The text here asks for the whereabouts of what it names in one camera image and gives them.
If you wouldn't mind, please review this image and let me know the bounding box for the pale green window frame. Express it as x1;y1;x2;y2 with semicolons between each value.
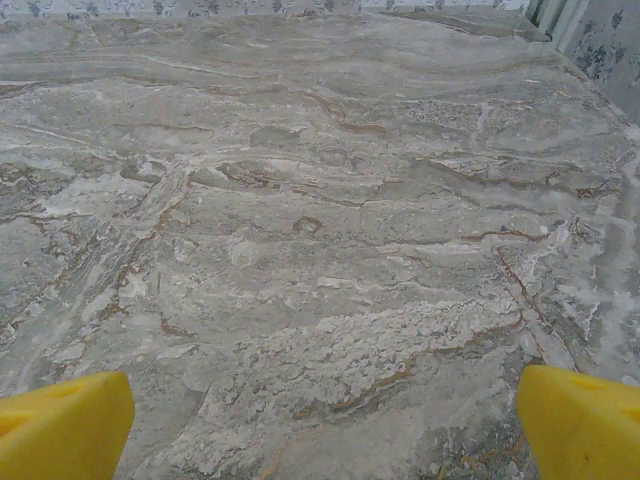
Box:
524;0;584;54

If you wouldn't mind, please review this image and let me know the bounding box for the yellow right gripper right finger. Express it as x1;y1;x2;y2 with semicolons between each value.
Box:
516;364;640;480

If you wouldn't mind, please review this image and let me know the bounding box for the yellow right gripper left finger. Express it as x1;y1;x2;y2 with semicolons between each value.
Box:
0;370;137;480

